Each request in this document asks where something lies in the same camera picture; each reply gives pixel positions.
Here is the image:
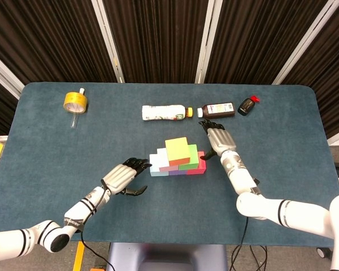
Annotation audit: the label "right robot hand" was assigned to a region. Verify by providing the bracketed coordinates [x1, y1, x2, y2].
[198, 119, 237, 161]

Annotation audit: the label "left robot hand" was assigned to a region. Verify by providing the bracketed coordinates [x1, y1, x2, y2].
[101, 157, 153, 198]

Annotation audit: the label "green foam cube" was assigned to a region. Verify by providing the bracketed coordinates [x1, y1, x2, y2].
[178, 143, 200, 171]

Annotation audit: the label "red foam cube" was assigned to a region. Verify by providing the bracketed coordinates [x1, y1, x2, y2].
[186, 151, 207, 175]

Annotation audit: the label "light blue foam cube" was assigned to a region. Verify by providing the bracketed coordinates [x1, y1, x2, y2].
[149, 154, 170, 177]

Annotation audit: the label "orange foam cube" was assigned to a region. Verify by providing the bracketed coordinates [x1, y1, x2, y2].
[164, 137, 192, 167]

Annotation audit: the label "pink foam cube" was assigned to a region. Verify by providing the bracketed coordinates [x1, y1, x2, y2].
[157, 147, 179, 173]

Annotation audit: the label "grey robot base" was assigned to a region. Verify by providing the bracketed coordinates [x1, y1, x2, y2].
[106, 242, 229, 271]

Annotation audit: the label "brown medicine bottle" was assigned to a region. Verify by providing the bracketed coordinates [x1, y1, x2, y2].
[197, 102, 236, 120]

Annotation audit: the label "small black bottle red cap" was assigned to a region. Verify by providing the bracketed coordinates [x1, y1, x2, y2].
[237, 95, 262, 116]

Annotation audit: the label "teal felt table mat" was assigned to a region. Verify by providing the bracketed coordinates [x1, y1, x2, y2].
[0, 81, 339, 246]

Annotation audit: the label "white labelled drink bottle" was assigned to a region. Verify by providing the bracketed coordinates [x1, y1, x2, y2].
[141, 104, 194, 123]

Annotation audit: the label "clear tube with white cap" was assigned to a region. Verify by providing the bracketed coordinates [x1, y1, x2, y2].
[70, 88, 86, 129]

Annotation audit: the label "yellow tape roll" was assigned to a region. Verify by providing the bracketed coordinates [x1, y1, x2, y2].
[63, 91, 89, 114]

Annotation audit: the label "black caster wheel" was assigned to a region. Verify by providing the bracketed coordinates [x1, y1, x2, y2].
[316, 247, 333, 259]

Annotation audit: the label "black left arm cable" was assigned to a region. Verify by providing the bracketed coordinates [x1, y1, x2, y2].
[79, 179, 115, 271]

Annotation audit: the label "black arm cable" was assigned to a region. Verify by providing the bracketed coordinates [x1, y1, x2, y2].
[231, 216, 249, 271]
[79, 179, 115, 271]

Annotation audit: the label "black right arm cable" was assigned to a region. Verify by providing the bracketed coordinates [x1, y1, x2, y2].
[231, 216, 249, 271]

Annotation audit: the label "black floor cables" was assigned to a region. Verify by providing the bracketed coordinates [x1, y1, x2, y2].
[231, 244, 269, 271]

